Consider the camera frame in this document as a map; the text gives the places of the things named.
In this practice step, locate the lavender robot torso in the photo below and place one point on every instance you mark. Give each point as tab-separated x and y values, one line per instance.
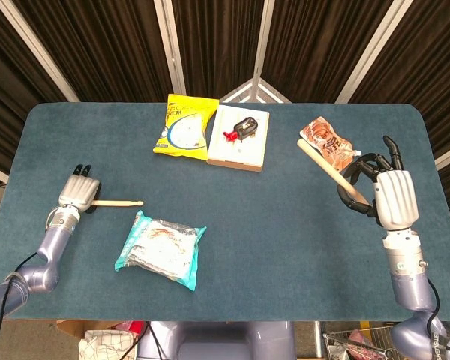
217	341

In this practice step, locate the left lavender robot arm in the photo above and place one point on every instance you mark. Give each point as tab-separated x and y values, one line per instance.
50	243

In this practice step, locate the flat white cardboard box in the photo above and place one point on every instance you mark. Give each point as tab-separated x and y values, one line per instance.
243	153

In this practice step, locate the teal clear noodle packet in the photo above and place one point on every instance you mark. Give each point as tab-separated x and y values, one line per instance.
161	247

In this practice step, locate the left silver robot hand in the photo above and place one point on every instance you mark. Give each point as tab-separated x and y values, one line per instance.
78	191

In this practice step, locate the dark brown pleated curtain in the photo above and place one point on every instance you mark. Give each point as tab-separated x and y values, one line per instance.
108	45

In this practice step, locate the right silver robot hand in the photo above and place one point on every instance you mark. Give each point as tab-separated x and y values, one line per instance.
395	198

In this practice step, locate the white partition base foot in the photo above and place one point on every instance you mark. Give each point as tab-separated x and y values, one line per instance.
237	93

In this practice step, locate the orange spouted drink pouch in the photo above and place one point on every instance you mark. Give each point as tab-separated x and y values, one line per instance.
322	138

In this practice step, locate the blue table mat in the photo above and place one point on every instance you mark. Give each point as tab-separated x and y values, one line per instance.
266	225

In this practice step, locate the white checked cloth bag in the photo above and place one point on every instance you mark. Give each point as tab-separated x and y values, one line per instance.
105	347

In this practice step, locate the wooden drumstick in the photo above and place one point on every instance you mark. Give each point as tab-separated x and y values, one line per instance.
120	203
322	165

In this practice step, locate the brown cardboard carton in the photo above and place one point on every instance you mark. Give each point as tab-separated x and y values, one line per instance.
78	327

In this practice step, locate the yellow snack bag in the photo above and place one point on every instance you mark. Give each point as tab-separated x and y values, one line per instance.
183	131

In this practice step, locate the right lavender robot arm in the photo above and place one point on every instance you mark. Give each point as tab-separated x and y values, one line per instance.
408	281

